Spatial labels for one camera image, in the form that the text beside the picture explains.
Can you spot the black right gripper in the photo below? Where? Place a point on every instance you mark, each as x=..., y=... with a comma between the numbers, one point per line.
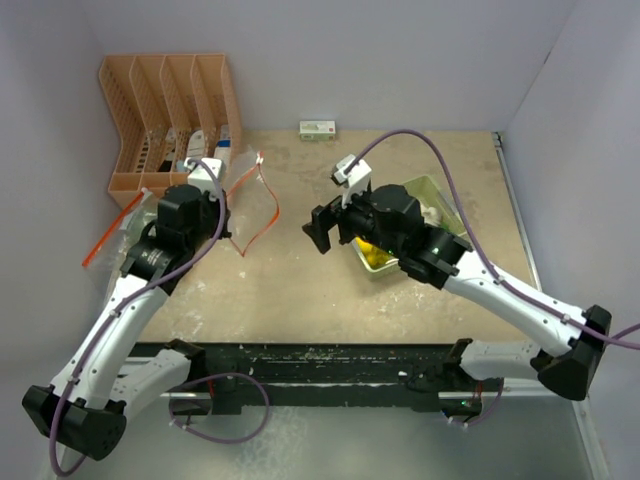
x=325, y=217

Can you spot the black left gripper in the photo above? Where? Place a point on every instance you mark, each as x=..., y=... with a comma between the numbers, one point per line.
x=210, y=201

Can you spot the green netted melon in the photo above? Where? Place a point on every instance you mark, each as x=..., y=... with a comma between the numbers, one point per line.
x=139, y=219

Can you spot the yellow banana bunch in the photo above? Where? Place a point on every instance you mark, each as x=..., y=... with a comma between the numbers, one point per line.
x=375, y=257

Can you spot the clear zip bag orange zipper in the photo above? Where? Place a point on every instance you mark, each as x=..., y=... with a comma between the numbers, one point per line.
x=109, y=252

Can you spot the white garlic bulb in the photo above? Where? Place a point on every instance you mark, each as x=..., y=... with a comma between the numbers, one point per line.
x=431, y=215

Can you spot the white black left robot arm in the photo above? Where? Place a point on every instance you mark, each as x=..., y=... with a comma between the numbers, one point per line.
x=86, y=407

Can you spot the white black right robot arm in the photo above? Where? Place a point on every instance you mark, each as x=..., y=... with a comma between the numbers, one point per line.
x=565, y=342

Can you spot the white ribbed item in organizer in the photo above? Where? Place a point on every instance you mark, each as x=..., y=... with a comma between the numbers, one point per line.
x=189, y=146

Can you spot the white blue bottle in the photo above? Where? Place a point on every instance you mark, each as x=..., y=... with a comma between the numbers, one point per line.
x=222, y=150

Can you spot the small white green box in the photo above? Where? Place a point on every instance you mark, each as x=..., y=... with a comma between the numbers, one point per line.
x=317, y=130

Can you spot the pale green perforated basket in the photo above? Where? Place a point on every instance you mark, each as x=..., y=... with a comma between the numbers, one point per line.
x=427, y=191

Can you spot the peach plastic desk organizer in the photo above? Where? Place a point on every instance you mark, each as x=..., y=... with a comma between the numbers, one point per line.
x=158, y=101

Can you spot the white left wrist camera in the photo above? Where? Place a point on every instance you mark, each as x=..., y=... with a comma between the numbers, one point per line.
x=205, y=172

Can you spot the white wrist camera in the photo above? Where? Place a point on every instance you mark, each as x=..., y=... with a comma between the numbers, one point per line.
x=354, y=182
x=205, y=172

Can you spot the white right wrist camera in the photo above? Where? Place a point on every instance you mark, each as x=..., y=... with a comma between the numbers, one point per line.
x=354, y=182

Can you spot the black front mounting rail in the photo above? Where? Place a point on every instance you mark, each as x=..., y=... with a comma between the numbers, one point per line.
x=421, y=377

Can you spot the aluminium frame rail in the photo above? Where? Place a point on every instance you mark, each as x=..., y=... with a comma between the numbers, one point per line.
x=581, y=410

